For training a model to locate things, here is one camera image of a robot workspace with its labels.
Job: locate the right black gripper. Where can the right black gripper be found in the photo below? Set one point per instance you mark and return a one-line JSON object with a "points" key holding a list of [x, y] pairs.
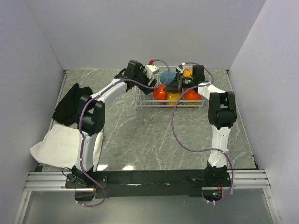
{"points": [[174, 86]]}

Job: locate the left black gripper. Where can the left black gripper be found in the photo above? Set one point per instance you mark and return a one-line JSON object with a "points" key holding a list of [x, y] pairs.
{"points": [[146, 90]]}

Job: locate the white wire dish rack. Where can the white wire dish rack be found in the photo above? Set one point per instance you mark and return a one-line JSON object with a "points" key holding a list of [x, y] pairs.
{"points": [[142, 100]]}

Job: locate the dark blue bowl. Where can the dark blue bowl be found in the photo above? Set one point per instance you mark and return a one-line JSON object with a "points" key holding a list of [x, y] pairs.
{"points": [[166, 78]]}

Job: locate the large orange bowl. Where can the large orange bowl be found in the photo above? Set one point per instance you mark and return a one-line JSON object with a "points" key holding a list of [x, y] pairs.
{"points": [[187, 73]]}

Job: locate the lime green bowl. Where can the lime green bowl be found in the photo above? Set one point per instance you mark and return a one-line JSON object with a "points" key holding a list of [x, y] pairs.
{"points": [[194, 102]]}

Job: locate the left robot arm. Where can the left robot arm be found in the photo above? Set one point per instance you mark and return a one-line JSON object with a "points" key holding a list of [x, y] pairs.
{"points": [[91, 111]]}

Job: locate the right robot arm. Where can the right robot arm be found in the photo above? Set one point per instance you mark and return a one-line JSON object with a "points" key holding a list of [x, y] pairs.
{"points": [[221, 116]]}

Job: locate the black cloth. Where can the black cloth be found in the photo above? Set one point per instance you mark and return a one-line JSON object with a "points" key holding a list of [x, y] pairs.
{"points": [[65, 111]]}

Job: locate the white paper towel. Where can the white paper towel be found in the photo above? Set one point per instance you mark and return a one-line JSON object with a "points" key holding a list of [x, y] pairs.
{"points": [[59, 147]]}

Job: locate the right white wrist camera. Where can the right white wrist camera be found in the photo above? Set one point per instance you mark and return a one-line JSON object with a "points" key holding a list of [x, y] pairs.
{"points": [[180, 69]]}

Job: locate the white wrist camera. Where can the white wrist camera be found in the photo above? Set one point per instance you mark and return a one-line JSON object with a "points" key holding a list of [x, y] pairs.
{"points": [[151, 69], [180, 69]]}

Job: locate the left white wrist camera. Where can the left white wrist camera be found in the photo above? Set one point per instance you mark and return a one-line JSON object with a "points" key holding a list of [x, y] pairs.
{"points": [[151, 69]]}

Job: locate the black base frame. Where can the black base frame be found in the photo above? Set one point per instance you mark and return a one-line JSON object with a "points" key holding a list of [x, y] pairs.
{"points": [[149, 183]]}

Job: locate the aluminium rail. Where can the aluminium rail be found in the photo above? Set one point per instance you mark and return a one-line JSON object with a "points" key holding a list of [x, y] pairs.
{"points": [[55, 181]]}

